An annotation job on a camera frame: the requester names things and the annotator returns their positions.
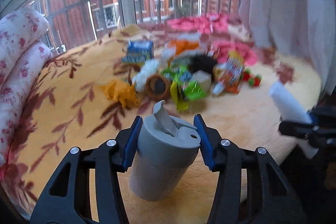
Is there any colourful snack packet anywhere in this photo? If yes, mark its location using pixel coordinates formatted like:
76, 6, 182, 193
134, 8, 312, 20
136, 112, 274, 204
211, 51, 244, 96

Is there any brown round plush ring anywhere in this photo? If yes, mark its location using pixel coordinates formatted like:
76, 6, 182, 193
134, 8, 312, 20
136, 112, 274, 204
144, 74, 173, 101

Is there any white pink floral pillow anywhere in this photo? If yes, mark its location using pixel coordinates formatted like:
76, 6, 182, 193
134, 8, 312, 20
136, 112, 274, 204
1, 8, 52, 166

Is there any beige cube block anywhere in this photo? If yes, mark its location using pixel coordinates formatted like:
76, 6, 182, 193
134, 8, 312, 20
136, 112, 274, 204
192, 70, 212, 92

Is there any white paper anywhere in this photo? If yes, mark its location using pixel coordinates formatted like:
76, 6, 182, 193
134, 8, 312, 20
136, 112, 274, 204
269, 81, 318, 160

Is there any orange crumpled wrapper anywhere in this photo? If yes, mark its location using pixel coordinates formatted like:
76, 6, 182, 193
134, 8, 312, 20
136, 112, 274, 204
99, 79, 140, 109

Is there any yellow floral plush blanket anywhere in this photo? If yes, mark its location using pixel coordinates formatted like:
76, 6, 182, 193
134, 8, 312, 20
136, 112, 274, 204
1, 25, 322, 223

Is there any white crumpled tissue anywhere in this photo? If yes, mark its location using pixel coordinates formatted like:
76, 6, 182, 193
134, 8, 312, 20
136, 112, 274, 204
132, 59, 160, 92

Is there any green yellow snack bag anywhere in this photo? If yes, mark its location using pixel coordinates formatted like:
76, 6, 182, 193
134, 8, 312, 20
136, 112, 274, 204
161, 65, 207, 112

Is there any grey lidded travel cup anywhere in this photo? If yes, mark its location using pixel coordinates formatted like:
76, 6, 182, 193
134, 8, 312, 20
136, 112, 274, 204
129, 100, 201, 201

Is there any orange white cloth item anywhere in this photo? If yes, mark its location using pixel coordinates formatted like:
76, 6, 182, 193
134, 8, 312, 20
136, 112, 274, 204
161, 33, 201, 60

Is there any white sheer curtain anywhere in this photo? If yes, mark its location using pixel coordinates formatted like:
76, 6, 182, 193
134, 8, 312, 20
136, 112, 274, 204
239, 0, 335, 94

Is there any red green small toy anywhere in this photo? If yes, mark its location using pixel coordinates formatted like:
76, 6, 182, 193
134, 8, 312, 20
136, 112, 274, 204
241, 69, 262, 87

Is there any black fuzzy object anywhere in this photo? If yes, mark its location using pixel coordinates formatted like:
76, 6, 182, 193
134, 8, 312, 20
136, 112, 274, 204
188, 55, 218, 74

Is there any blue snack box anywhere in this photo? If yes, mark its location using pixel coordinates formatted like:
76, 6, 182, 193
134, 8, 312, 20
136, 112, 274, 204
121, 40, 154, 64

